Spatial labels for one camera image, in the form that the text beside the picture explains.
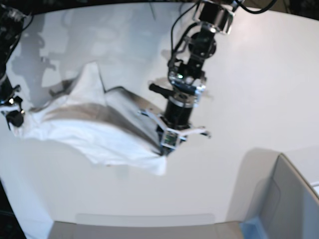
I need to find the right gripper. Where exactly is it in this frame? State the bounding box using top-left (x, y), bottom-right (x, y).
top-left (0, 85), bottom-right (24, 127)

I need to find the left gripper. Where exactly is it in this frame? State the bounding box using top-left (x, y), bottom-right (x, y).
top-left (141, 95), bottom-right (211, 139)

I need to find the white printed t-shirt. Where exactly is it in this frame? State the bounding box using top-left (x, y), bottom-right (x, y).
top-left (9, 62), bottom-right (167, 176)

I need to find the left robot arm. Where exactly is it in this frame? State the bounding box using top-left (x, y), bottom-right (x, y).
top-left (142, 0), bottom-right (236, 145)

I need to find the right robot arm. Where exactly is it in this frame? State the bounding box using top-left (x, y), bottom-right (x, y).
top-left (0, 0), bottom-right (32, 127)

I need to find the grey cardboard box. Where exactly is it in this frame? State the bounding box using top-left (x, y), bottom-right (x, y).
top-left (239, 153), bottom-right (319, 239)

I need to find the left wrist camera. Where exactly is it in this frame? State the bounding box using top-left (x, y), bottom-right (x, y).
top-left (160, 128), bottom-right (186, 150)

